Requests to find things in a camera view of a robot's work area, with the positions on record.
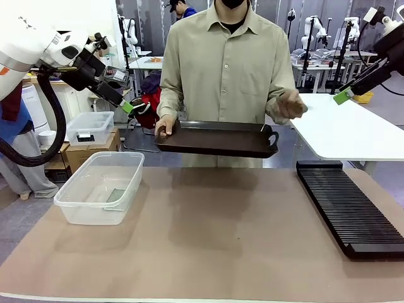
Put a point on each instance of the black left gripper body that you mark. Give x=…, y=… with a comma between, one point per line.
x=85, y=69

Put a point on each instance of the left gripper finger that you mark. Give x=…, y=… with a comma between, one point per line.
x=118, y=96
x=110, y=99

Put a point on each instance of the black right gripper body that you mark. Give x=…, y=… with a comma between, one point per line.
x=393, y=52

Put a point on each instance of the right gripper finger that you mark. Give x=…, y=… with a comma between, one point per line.
x=369, y=83
x=363, y=75

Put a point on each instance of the dark brown serving tray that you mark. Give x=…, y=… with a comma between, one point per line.
x=217, y=142

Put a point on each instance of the person's left forearm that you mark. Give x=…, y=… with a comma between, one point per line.
x=281, y=91

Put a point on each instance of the person's right forearm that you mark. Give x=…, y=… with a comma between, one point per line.
x=168, y=98

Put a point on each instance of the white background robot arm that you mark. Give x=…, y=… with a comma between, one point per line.
x=131, y=31
x=315, y=30

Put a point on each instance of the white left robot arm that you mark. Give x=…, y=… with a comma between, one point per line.
x=28, y=53

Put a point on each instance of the person's right hand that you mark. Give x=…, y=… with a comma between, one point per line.
x=165, y=127

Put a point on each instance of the person's left hand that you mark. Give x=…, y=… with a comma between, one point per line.
x=292, y=105

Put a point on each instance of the yellow plastic bin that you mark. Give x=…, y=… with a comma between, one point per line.
x=364, y=97

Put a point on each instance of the black tripod stand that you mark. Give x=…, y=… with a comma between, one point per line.
x=342, y=57

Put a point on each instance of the wooden top office desk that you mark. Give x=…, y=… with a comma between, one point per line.
x=69, y=94

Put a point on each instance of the red and black bag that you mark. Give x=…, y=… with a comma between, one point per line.
x=148, y=107

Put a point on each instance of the clear lidded storage box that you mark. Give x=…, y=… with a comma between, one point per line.
x=90, y=127

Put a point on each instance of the white background work table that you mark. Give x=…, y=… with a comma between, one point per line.
x=146, y=64

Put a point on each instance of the white side table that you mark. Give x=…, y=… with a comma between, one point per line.
x=344, y=129

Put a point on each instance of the large cardboard box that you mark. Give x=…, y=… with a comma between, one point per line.
x=91, y=154

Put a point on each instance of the white air purifier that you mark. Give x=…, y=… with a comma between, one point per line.
x=33, y=107

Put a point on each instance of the bystander in dark red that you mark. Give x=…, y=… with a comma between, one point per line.
x=11, y=104

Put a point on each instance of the clear plastic box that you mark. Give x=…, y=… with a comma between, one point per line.
x=98, y=189

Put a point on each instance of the background person in blue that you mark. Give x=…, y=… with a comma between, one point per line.
x=181, y=11

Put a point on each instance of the person in beige shirt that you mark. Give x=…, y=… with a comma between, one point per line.
x=227, y=69

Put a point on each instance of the black slotted PCB rack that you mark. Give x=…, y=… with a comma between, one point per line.
x=350, y=208

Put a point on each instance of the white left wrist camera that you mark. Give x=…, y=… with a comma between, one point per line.
x=101, y=42

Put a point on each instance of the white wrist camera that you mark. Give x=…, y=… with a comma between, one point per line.
x=377, y=17
x=101, y=42

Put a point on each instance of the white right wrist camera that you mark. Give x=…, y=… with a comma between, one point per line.
x=377, y=17

